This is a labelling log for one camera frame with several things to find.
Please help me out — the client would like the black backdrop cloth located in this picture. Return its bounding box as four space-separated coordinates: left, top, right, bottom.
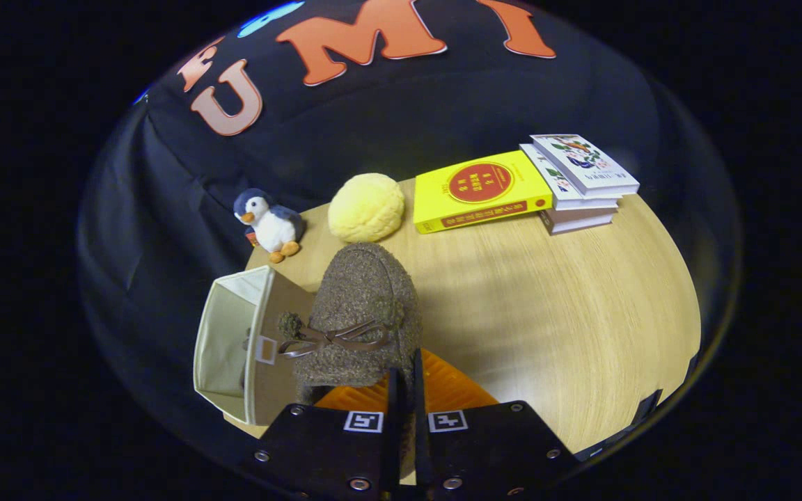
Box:
77 0 743 460

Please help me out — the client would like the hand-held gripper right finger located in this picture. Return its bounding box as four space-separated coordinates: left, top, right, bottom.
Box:
411 348 580 500

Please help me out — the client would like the white illustrated cover book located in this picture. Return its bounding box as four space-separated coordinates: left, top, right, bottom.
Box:
530 134 640 198

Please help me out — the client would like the penguin plush toy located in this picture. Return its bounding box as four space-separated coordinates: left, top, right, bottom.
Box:
233 188 306 264

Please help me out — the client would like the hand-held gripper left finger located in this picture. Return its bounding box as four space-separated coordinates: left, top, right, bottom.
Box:
243 369 402 499

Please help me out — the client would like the beige fabric storage box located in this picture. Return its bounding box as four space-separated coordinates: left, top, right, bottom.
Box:
193 264 317 427

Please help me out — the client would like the yellow book with red circle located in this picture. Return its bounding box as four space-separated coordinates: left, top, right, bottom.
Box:
413 150 553 234

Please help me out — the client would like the grey paperback book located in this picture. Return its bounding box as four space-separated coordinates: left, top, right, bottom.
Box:
539 207 615 236

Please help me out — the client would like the yellow plush bun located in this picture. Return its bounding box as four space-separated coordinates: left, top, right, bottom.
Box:
327 173 406 244

